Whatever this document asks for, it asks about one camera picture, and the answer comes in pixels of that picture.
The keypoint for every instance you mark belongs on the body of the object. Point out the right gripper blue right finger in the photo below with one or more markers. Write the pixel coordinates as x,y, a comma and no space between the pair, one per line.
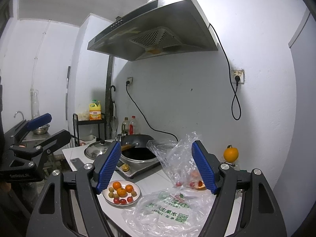
207,165

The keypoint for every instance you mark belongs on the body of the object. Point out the steel range hood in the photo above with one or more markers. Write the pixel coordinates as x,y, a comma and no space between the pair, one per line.
158,28

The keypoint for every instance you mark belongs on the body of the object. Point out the white round plate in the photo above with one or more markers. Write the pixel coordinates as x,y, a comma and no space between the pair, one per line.
123,183

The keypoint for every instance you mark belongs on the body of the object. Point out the steel bowl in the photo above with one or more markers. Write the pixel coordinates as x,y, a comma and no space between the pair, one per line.
41,130

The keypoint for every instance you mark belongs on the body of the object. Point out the silver induction cooker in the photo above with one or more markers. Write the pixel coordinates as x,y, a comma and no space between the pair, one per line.
131,168

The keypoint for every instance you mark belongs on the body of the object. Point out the silver smartphone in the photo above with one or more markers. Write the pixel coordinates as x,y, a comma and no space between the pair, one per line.
77,163

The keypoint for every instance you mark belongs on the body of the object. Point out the black wok with wooden handle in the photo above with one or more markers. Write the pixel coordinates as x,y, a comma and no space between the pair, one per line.
134,148

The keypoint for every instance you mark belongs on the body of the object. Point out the yellow detergent bottle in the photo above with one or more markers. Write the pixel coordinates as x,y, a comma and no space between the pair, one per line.
95,112

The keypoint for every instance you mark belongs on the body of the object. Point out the printed flat plastic bag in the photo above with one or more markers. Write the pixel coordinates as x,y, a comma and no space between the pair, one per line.
170,212

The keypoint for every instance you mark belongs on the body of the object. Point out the white wall socket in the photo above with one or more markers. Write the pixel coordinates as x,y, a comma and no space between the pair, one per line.
237,74
129,81

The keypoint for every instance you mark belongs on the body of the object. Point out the dark oil bottle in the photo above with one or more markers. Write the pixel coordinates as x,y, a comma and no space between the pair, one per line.
125,126

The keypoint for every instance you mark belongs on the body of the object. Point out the clear crumpled plastic bag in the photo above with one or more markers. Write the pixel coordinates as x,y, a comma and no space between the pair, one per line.
177,161

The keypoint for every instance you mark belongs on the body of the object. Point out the clear glass bottle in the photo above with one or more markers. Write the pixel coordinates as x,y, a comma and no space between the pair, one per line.
35,108

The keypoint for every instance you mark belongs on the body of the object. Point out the orange fruit decoration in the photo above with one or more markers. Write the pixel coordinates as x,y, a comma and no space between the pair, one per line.
231,154

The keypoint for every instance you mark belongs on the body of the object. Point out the large orange mandarin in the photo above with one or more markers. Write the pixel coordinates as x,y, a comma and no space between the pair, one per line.
121,192

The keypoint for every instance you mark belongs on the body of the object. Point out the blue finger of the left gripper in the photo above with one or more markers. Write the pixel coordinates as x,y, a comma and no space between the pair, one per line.
38,122
52,144

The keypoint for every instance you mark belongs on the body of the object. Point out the red cap sauce bottle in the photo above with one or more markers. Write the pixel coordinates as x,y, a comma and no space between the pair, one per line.
133,126

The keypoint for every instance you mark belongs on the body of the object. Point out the black metal rack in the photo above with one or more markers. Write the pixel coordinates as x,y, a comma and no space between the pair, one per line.
87,127

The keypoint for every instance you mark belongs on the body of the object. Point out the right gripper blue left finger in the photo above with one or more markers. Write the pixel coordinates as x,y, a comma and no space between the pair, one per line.
104,167

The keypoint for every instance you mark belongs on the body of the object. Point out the black umbrella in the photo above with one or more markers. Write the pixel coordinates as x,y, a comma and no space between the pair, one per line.
113,113

